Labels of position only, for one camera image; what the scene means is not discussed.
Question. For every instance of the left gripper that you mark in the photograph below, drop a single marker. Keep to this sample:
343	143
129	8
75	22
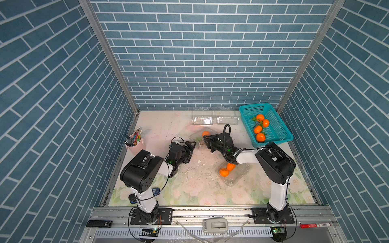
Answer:
188	153

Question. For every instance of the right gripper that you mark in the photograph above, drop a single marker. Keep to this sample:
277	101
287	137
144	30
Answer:
210	142

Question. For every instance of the clear container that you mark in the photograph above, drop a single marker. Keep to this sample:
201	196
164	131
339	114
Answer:
202	117
226	116
198	133
238	173

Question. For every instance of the orange pair with leaves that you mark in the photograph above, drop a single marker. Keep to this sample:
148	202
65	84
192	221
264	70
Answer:
260	120

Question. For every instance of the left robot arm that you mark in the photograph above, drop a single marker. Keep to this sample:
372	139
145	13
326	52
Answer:
140	172

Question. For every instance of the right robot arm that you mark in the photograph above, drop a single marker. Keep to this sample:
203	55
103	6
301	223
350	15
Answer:
276	163

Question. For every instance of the pink pen cup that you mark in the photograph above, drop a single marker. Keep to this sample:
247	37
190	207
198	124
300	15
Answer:
135	142

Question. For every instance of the teal plastic basket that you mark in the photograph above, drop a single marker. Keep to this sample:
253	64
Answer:
276	132

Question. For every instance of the blue card on table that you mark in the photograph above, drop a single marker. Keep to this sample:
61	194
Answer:
156	191

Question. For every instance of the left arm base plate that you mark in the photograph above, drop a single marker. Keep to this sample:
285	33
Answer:
157	216

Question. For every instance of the grey box on rail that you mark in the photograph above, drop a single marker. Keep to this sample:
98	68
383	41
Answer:
215	225

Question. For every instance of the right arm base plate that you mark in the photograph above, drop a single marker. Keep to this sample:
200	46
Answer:
261	216

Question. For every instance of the black device on rail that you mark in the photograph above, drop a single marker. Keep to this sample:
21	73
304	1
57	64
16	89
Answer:
99	224

